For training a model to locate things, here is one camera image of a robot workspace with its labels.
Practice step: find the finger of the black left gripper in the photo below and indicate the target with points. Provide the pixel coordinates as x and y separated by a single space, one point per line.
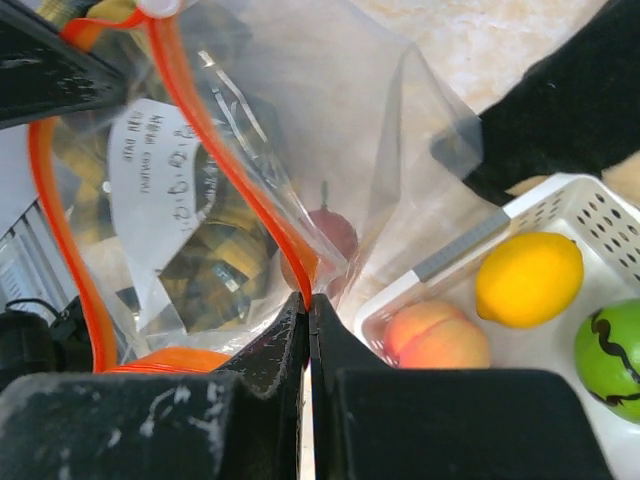
42 75

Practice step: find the green striped toy melon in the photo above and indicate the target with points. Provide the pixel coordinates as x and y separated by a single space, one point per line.
606 356

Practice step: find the clear zip bag orange zipper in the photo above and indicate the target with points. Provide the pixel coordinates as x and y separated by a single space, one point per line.
356 105

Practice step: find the orange peach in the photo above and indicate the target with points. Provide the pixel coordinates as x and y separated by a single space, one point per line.
435 335

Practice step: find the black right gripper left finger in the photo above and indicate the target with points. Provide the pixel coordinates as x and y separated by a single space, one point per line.
241 421

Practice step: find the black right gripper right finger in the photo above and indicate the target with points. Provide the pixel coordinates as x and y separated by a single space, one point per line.
372 421

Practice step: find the yellow lemon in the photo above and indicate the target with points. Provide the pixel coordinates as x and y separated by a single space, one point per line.
529 279

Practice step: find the black floral plush pillow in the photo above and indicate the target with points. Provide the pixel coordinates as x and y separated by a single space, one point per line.
575 111

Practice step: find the yellow black plaid shirt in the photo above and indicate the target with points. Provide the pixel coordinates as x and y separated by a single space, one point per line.
152 223

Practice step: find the aluminium frame rail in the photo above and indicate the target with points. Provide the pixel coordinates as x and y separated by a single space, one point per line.
31 265

